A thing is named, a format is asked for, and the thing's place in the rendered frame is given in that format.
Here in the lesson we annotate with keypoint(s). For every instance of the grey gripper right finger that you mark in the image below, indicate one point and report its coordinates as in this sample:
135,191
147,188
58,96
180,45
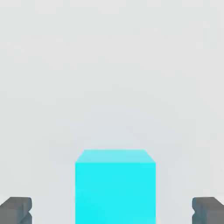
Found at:
209,210

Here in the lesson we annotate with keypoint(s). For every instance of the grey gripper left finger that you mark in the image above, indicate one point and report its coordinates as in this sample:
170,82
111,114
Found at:
14,210

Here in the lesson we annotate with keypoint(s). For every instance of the small cyan cube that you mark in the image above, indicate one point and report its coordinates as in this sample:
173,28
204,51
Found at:
115,189

